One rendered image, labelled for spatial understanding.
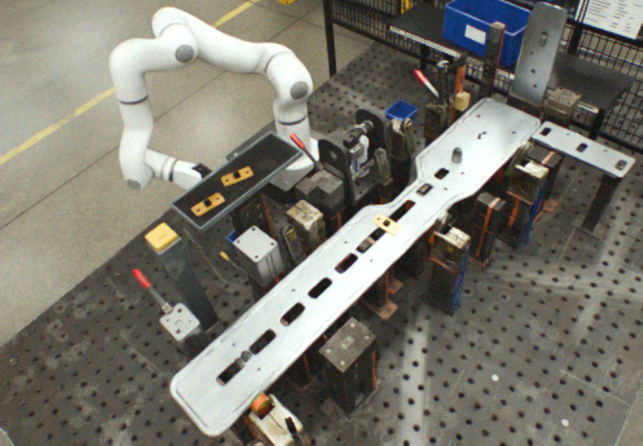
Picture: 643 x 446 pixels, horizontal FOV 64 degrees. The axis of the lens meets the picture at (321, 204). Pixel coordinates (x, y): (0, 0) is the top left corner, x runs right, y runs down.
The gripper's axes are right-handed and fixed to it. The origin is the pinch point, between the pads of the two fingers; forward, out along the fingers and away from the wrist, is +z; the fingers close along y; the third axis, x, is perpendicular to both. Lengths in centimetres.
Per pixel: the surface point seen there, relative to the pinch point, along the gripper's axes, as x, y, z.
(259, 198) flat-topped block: -14.8, 22.2, 16.1
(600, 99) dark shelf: 49, 48, 109
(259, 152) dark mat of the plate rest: -4.6, 29.4, 11.8
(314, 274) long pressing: -32, 22, 37
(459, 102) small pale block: 39, 35, 67
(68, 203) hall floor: 47, -135, -100
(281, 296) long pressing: -40, 20, 31
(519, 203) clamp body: 11, 29, 92
